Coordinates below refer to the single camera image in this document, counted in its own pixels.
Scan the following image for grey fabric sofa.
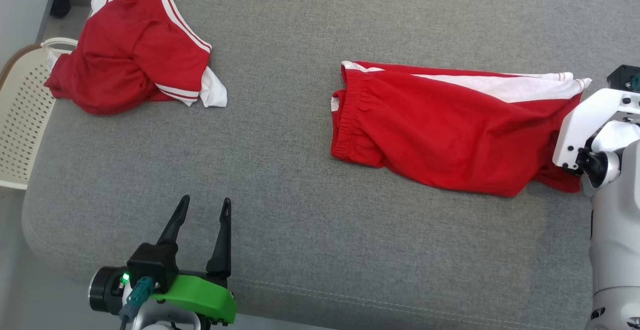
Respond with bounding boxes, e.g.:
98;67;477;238
21;0;640;330

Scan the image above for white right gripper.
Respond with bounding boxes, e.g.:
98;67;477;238
552;88;640;171

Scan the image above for cream plastic laundry basket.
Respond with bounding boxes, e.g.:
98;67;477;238
0;37;79;191

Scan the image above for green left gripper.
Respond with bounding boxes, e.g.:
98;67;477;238
150;195;237;325

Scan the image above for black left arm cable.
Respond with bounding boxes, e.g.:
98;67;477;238
119;278;153;330

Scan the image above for red shorts with white stripe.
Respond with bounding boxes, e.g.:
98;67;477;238
330;60;592;197

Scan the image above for red and white basketball jersey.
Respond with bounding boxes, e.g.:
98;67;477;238
44;0;228;116

